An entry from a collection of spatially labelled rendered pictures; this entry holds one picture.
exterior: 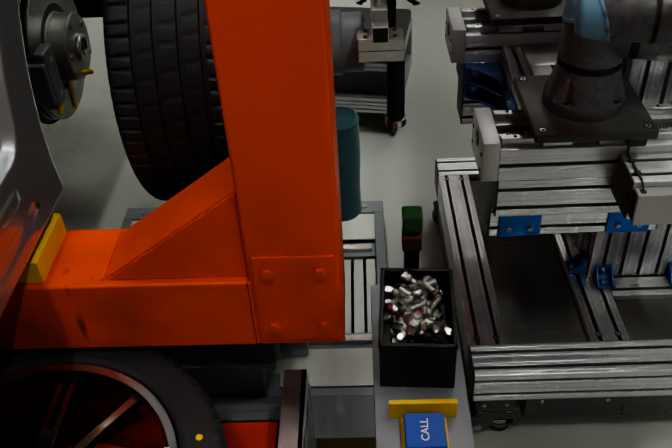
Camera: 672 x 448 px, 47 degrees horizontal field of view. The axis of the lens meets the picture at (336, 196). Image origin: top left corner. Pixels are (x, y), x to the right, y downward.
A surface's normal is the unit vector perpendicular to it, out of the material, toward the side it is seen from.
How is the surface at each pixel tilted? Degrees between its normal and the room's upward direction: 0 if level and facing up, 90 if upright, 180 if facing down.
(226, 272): 90
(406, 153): 0
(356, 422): 0
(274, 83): 90
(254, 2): 90
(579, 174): 90
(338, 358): 0
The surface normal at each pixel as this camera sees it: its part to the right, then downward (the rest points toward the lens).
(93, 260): -0.05, -0.79
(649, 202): 0.00, 0.61
